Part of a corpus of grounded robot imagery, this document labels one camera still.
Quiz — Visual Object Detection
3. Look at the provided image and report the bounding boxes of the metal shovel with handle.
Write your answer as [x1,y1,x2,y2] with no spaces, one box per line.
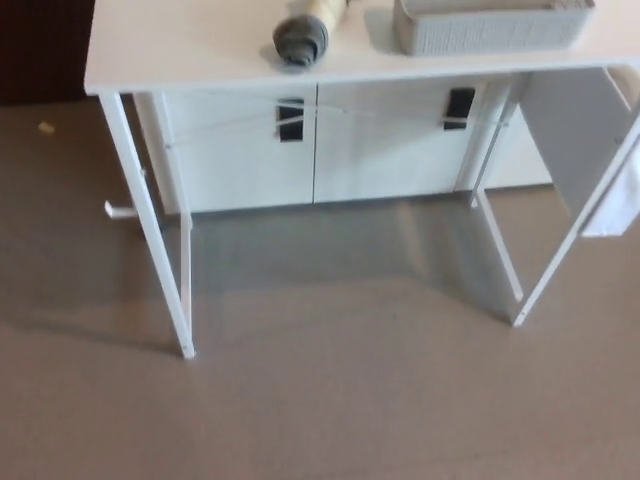
[271,0,352,67]

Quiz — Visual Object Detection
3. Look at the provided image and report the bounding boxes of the white cabinet with doors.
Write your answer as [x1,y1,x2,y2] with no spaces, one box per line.
[132,69,557,217]

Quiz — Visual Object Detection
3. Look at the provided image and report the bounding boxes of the grey perforated plastic basket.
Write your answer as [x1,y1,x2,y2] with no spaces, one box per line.
[391,0,598,57]

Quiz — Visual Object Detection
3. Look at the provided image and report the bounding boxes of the black cabinet door handle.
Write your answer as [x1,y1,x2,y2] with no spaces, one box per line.
[443,87,476,131]
[276,97,306,144]

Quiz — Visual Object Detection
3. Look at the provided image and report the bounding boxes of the white hook on desk frame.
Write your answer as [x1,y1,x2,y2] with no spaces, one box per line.
[103,199,137,220]

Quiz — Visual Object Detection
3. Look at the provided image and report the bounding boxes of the white desk with metal frame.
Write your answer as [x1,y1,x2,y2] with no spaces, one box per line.
[83,0,640,361]

